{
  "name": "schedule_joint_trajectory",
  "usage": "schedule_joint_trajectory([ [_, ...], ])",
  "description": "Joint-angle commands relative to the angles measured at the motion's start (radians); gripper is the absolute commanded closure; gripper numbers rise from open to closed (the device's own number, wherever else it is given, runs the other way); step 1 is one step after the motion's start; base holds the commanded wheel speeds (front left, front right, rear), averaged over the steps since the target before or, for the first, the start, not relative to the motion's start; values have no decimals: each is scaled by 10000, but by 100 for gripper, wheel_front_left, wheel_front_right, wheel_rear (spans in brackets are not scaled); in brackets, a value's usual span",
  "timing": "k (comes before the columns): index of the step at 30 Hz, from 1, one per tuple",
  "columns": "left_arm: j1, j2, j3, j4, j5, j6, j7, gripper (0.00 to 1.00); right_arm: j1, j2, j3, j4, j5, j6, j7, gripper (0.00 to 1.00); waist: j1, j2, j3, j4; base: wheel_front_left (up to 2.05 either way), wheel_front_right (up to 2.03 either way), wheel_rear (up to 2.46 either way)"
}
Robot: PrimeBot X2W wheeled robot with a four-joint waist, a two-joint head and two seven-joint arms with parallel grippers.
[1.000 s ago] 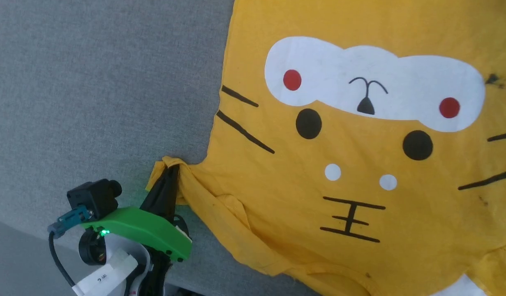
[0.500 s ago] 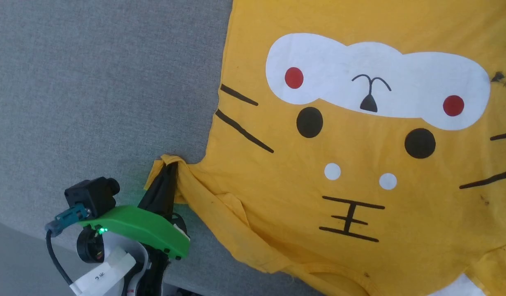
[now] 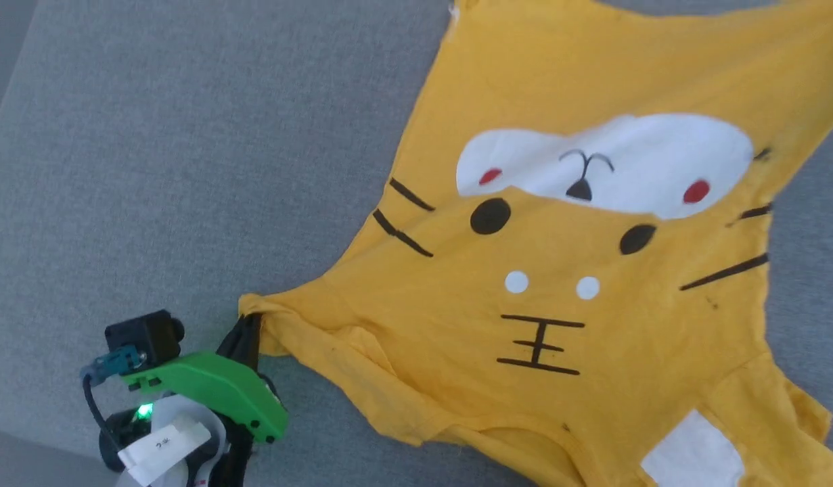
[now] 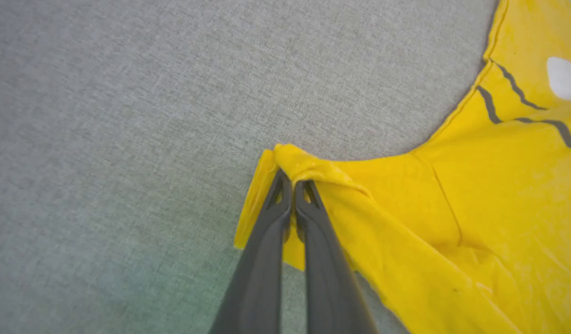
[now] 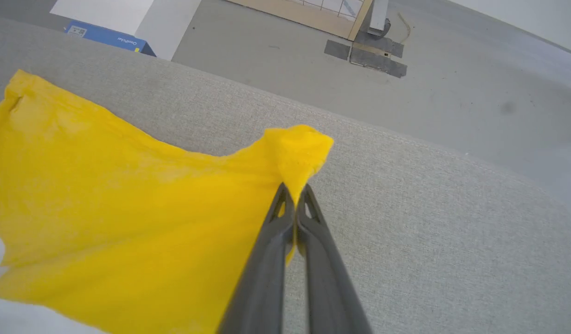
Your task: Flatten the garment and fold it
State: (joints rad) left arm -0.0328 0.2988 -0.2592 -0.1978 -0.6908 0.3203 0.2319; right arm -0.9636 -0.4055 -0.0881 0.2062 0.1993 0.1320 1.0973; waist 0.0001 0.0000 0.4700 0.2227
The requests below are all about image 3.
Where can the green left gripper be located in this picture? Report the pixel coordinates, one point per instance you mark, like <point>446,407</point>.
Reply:
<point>220,382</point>

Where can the white paper label tag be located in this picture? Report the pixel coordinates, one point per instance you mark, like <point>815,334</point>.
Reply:
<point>162,446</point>

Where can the yellow cat face shirt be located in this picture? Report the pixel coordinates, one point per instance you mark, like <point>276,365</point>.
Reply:
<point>558,67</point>

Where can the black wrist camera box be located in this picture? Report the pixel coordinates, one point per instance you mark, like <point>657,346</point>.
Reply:
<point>145,335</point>

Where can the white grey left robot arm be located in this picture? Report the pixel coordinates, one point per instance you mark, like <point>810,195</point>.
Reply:
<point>186,412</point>

